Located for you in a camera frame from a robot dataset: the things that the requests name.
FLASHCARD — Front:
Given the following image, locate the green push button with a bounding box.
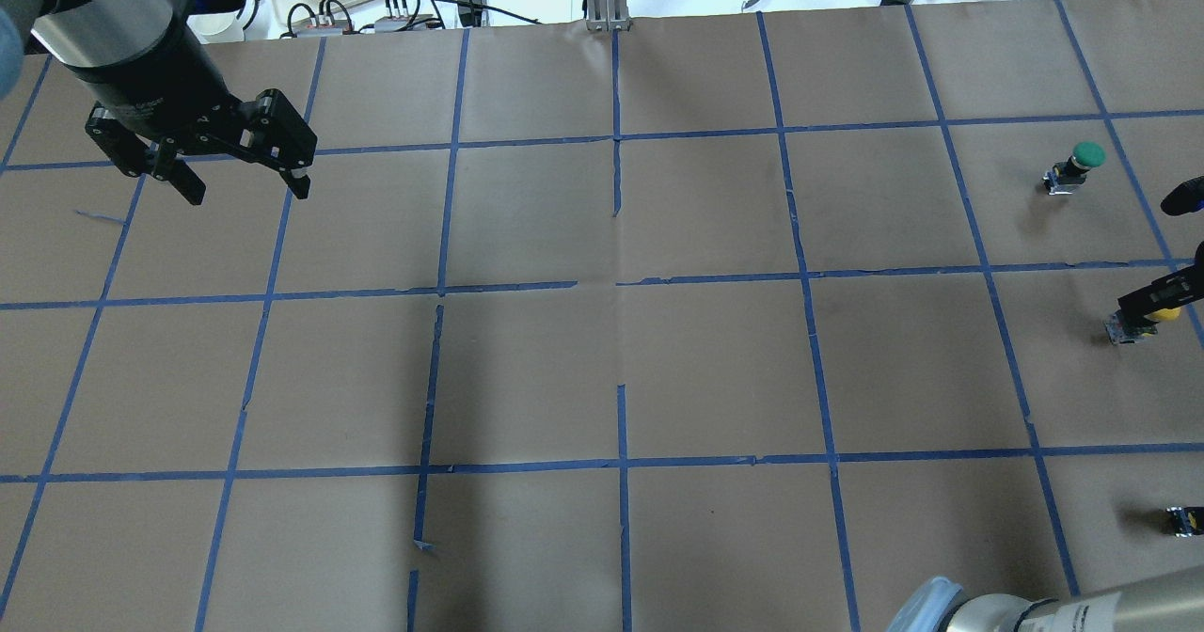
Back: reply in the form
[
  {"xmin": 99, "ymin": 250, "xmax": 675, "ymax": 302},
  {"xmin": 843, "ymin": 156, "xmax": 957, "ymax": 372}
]
[{"xmin": 1041, "ymin": 142, "xmax": 1106, "ymax": 197}]

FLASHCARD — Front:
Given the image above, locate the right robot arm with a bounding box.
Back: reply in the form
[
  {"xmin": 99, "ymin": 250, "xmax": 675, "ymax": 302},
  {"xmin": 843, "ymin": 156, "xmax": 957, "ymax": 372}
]
[{"xmin": 887, "ymin": 249, "xmax": 1203, "ymax": 631}]

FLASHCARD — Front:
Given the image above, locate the red push button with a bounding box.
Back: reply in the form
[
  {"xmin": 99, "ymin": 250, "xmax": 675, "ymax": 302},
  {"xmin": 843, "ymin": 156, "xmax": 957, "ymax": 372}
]
[{"xmin": 1164, "ymin": 506, "xmax": 1203, "ymax": 537}]

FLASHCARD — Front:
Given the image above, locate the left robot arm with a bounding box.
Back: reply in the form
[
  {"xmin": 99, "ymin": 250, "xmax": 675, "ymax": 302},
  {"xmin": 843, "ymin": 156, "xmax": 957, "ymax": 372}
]
[{"xmin": 2, "ymin": 0, "xmax": 318, "ymax": 205}]

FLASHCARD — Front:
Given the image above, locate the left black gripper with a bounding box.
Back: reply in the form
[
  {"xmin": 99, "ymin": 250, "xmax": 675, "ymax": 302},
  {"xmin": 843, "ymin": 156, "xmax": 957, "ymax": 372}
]
[{"xmin": 67, "ymin": 29, "xmax": 318, "ymax": 205}]

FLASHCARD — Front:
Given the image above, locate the yellow push button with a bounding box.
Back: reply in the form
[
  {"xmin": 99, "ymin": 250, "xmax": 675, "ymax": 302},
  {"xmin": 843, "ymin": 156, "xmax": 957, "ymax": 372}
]
[{"xmin": 1104, "ymin": 308, "xmax": 1181, "ymax": 345}]

